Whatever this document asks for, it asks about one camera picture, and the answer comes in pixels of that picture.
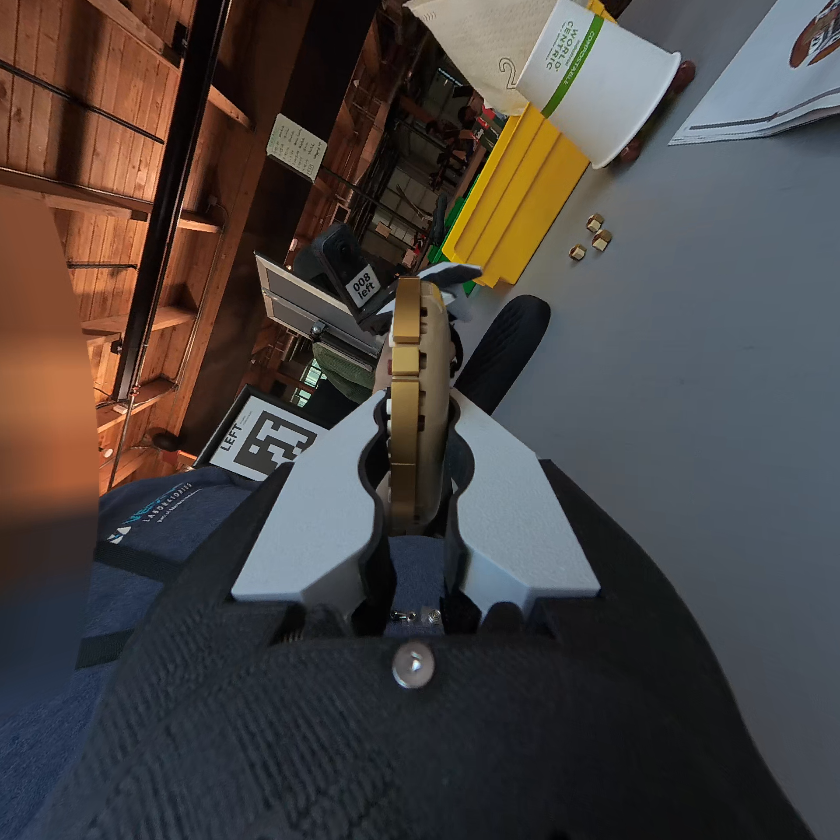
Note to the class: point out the white green band paper cup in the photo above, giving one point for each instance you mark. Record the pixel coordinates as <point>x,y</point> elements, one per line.
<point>604,85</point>

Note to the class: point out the white paper napkin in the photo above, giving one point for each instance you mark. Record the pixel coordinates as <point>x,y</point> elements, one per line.
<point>479,46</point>

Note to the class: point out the person's blue jacket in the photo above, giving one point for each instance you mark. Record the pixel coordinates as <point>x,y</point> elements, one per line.
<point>151,590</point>

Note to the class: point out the lego instruction booklet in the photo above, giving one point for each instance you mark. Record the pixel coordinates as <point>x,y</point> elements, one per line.
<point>774,72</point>

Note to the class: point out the black framed marker sign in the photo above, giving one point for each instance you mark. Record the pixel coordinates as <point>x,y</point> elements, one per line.
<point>275,439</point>

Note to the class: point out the white handwritten paper sign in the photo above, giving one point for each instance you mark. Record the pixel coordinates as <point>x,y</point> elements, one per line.
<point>296,145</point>

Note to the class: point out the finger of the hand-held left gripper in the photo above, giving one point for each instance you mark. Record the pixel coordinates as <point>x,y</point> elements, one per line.
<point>295,295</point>
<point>446,275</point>

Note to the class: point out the green woven fabric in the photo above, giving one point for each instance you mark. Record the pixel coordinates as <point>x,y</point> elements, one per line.
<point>344,374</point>

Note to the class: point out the round tan gold lego base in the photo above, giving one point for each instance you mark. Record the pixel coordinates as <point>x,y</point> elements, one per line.
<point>407,407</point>

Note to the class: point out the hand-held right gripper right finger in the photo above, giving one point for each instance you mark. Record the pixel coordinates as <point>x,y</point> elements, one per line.
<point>518,525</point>

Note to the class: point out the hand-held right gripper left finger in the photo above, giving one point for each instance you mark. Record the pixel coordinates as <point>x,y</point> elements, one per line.
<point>315,518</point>

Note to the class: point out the yellow plastic bin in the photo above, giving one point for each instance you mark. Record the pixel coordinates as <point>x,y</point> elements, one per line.
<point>525,184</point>

